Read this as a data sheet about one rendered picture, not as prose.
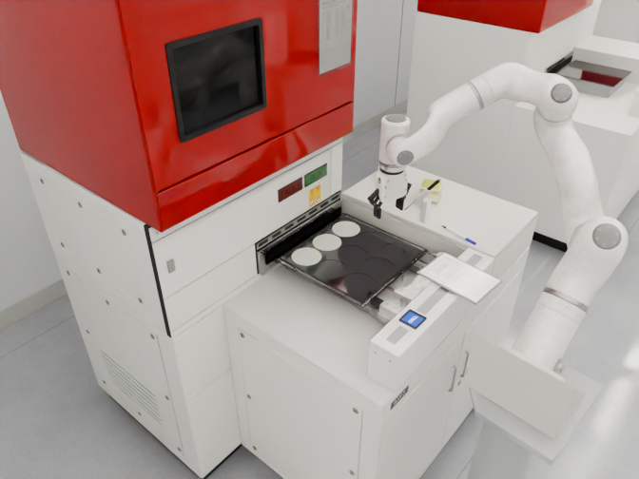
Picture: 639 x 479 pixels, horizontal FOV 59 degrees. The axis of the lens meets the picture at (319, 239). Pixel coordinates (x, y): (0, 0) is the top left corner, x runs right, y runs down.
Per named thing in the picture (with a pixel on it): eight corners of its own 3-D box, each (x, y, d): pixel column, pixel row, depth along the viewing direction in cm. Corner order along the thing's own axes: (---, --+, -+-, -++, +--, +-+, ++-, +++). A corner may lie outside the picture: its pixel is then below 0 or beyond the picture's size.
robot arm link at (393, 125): (411, 165, 168) (401, 151, 175) (415, 124, 160) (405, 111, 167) (383, 167, 167) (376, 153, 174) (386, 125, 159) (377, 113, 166)
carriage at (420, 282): (377, 319, 172) (377, 313, 170) (438, 263, 195) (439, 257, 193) (398, 332, 168) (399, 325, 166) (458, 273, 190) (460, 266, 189)
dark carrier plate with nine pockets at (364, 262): (280, 258, 190) (280, 258, 189) (342, 216, 211) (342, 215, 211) (361, 303, 172) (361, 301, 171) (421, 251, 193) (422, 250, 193)
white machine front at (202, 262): (166, 335, 171) (143, 225, 148) (336, 221, 222) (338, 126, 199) (173, 339, 169) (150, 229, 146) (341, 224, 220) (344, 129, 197)
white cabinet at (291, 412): (242, 456, 229) (222, 306, 182) (379, 328, 290) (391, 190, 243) (369, 563, 196) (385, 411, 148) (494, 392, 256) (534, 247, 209)
